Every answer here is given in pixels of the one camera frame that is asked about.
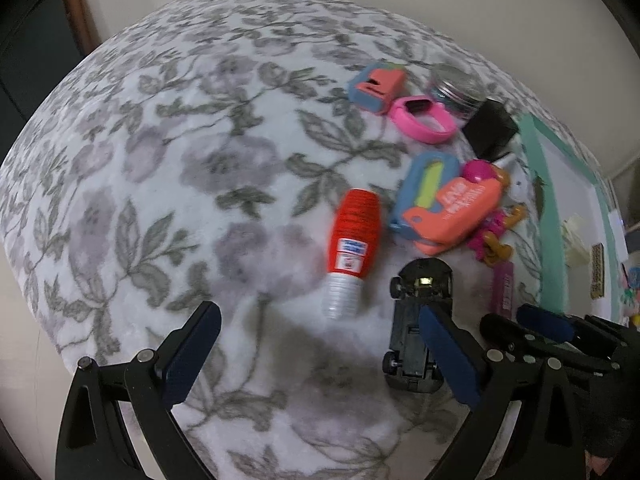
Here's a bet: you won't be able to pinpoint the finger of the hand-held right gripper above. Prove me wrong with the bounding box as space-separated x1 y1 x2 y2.
479 312 547 361
516 303 621 356

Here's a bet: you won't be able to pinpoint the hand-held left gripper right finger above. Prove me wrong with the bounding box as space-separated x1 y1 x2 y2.
419 304 586 480

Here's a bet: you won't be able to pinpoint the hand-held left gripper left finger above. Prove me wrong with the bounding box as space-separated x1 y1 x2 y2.
55 301 222 480

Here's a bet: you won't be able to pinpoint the purple lighter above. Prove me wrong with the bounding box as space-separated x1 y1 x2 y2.
490 260 515 318

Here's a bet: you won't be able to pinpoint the black toy car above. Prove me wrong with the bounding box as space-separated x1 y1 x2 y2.
382 257 454 392

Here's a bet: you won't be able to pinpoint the teal rimmed white tray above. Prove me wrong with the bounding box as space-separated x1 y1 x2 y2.
517 112 631 313

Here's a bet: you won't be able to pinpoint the pink orange toy figure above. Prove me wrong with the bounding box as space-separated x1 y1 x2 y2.
462 159 528 267

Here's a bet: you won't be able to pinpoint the large orange blue toy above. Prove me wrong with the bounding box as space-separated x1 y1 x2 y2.
389 151 502 256

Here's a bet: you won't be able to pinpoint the red labelled plastic bottle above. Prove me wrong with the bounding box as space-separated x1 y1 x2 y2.
327 188 382 320

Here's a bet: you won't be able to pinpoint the black box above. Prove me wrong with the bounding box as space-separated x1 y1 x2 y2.
461 98 521 158

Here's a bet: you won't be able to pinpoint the yellow black patterned card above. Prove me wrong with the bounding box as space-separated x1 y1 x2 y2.
590 244 606 300

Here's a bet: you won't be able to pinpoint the cream plastic object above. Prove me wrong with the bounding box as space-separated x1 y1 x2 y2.
561 214 592 267

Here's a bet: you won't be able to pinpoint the colourful small toys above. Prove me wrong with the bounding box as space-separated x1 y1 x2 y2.
619 264 640 331

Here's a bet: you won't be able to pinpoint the floral grey white blanket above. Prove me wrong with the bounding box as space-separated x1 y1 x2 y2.
0 0 621 480

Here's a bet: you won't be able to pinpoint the pink wristband watch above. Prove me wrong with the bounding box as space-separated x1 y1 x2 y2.
390 95 458 141

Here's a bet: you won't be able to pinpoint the clear round jar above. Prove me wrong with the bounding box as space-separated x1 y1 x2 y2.
429 63 487 121

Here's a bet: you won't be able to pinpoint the small orange blue toy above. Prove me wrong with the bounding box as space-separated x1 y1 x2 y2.
348 60 408 116

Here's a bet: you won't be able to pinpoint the dark cabinet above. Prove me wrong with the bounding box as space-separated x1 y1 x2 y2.
0 0 83 128

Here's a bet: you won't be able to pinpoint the brown wooden post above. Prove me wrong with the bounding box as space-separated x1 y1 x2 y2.
61 0 102 50

